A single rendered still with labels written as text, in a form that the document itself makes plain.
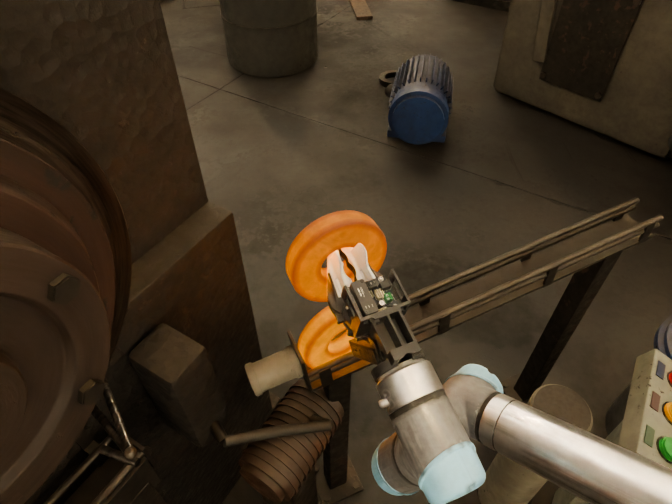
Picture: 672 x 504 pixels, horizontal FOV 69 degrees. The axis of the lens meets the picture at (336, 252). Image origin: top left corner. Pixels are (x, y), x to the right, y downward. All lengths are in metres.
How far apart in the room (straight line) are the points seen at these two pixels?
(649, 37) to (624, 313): 1.28
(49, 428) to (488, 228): 1.91
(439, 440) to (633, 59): 2.39
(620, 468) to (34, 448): 0.59
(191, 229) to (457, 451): 0.54
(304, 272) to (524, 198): 1.80
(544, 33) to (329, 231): 2.34
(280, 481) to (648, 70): 2.39
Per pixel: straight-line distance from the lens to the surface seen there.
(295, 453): 1.00
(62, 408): 0.51
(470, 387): 0.75
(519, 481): 1.31
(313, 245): 0.68
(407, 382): 0.60
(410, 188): 2.33
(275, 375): 0.88
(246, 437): 0.94
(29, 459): 0.53
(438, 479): 0.60
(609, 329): 2.01
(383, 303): 0.62
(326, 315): 0.83
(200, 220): 0.88
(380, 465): 0.71
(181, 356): 0.79
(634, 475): 0.67
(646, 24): 2.74
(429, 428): 0.60
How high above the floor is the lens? 1.44
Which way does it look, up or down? 46 degrees down
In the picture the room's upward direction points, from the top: straight up
